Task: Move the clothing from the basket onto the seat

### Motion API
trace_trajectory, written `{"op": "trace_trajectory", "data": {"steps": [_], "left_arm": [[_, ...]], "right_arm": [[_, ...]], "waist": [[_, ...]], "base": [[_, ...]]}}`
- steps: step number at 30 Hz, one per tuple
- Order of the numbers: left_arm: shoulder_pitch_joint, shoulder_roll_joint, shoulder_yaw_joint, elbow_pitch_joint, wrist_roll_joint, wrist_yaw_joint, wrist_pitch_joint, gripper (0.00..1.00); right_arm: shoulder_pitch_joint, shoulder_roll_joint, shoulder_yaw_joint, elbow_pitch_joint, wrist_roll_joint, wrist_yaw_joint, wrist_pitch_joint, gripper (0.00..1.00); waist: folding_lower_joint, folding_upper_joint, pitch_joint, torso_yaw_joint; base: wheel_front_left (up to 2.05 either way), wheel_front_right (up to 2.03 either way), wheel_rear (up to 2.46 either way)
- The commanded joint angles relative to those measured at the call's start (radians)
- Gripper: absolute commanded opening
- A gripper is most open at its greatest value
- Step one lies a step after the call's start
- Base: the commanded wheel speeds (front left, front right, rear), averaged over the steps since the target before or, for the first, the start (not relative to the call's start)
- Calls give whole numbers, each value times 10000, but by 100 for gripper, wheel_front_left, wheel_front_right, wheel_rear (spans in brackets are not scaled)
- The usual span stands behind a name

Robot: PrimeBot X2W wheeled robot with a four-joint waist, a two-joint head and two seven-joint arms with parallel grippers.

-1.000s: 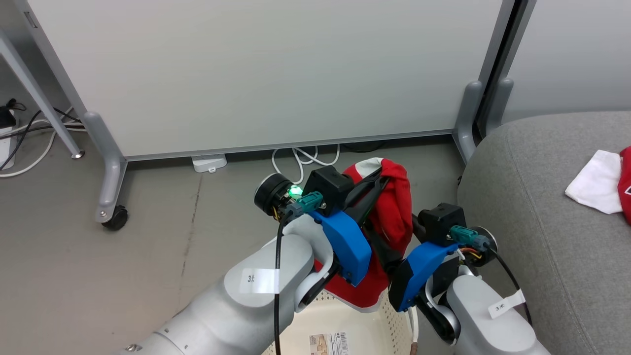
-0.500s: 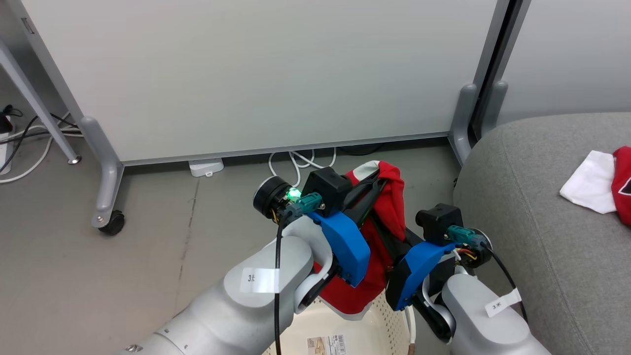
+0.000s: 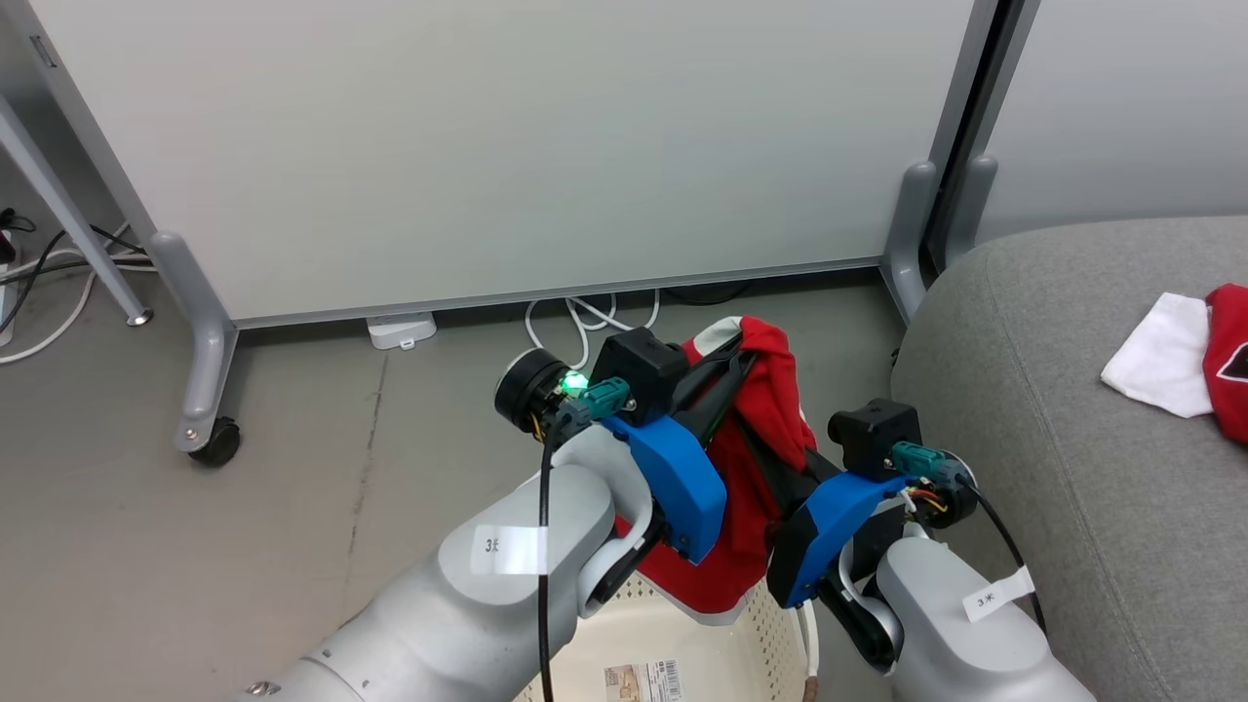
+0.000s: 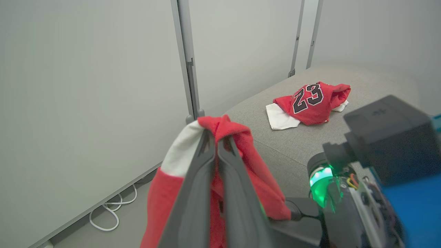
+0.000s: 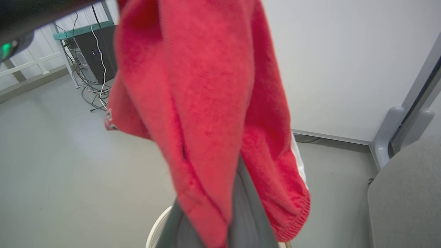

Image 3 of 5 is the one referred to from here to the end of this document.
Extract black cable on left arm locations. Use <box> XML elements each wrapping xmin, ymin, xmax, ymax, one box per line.
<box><xmin>534</xmin><ymin>414</ymin><xmax>571</xmax><ymax>702</ymax></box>

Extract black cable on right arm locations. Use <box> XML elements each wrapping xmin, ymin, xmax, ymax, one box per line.
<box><xmin>960</xmin><ymin>476</ymin><xmax>1050</xmax><ymax>637</ymax></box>

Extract grey metal table leg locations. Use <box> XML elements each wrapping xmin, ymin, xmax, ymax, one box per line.
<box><xmin>0</xmin><ymin>93</ymin><xmax>154</xmax><ymax>328</ymax></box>

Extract wide white partition panel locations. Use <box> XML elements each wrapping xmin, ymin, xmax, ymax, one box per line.
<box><xmin>27</xmin><ymin>0</ymin><xmax>978</xmax><ymax>330</ymax></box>

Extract white cloth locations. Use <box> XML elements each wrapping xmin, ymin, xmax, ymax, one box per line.
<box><xmin>1102</xmin><ymin>292</ymin><xmax>1216</xmax><ymax>419</ymax></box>

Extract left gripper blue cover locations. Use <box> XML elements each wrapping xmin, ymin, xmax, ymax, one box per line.
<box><xmin>598</xmin><ymin>351</ymin><xmax>760</xmax><ymax>566</ymax></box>

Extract grey leg of narrow partition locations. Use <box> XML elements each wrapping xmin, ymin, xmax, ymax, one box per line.
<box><xmin>944</xmin><ymin>154</ymin><xmax>998</xmax><ymax>271</ymax></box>

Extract white power adapter box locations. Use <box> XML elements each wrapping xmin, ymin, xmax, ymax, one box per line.
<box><xmin>366</xmin><ymin>312</ymin><xmax>438</xmax><ymax>351</ymax></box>

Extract red jersey with lettering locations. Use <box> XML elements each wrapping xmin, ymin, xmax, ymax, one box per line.
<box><xmin>1202</xmin><ymin>283</ymin><xmax>1248</xmax><ymax>446</ymax></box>

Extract black caster wheel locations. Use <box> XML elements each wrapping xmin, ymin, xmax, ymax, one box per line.
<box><xmin>190</xmin><ymin>417</ymin><xmax>242</xmax><ymax>467</ymax></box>

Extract black cables by table leg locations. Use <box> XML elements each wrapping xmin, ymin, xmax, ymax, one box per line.
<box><xmin>0</xmin><ymin>208</ymin><xmax>157</xmax><ymax>334</ymax></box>

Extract grey fabric sofa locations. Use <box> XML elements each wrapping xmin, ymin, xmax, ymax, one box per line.
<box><xmin>890</xmin><ymin>216</ymin><xmax>1248</xmax><ymax>702</ymax></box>

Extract grey partition leg with caster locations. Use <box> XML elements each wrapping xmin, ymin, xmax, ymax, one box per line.
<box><xmin>146</xmin><ymin>231</ymin><xmax>242</xmax><ymax>467</ymax></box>

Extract red jersey with white trim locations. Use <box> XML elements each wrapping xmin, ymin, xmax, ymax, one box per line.
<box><xmin>639</xmin><ymin>314</ymin><xmax>820</xmax><ymax>626</ymax></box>

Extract narrow white partition panel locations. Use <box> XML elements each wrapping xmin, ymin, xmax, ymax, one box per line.
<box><xmin>975</xmin><ymin>0</ymin><xmax>1248</xmax><ymax>245</ymax></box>

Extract paper label inside basket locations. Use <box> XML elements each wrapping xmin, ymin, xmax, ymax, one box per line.
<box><xmin>603</xmin><ymin>659</ymin><xmax>684</xmax><ymax>702</ymax></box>

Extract beige plastic laundry basket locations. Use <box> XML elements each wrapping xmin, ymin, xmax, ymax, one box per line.
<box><xmin>512</xmin><ymin>570</ymin><xmax>825</xmax><ymax>702</ymax></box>

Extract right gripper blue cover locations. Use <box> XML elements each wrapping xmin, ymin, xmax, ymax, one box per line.
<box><xmin>746</xmin><ymin>434</ymin><xmax>910</xmax><ymax>610</ymax></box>

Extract white cable by table leg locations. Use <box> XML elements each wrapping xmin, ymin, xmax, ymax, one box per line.
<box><xmin>0</xmin><ymin>224</ymin><xmax>157</xmax><ymax>367</ymax></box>

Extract black cable under partition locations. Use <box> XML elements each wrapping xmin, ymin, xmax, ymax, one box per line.
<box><xmin>663</xmin><ymin>282</ymin><xmax>752</xmax><ymax>306</ymax></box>

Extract looped white cable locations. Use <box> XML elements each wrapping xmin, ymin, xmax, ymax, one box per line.
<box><xmin>525</xmin><ymin>290</ymin><xmax>662</xmax><ymax>371</ymax></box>

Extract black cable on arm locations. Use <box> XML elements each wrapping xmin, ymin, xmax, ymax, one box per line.
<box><xmin>534</xmin><ymin>414</ymin><xmax>571</xmax><ymax>702</ymax></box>
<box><xmin>960</xmin><ymin>476</ymin><xmax>1050</xmax><ymax>637</ymax></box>

